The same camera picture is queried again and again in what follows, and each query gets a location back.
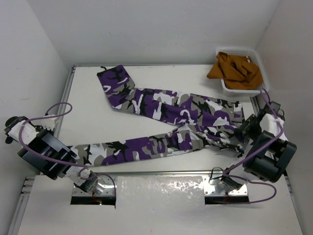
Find purple camouflage trousers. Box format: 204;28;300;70
63;65;254;166

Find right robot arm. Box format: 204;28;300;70
221;101;297;191

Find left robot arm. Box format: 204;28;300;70
4;116;98;193

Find mustard brown trousers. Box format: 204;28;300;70
206;51;263;90

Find white plastic basket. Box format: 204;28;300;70
216;46;270;97

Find white front cover board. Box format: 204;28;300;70
19;176;302;235

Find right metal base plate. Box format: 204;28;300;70
202;176;248;197

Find metal base plate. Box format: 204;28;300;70
202;176;248;197
72;171;117;198

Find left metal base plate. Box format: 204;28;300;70
72;171;117;198

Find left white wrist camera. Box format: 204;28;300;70
41;115;59;131

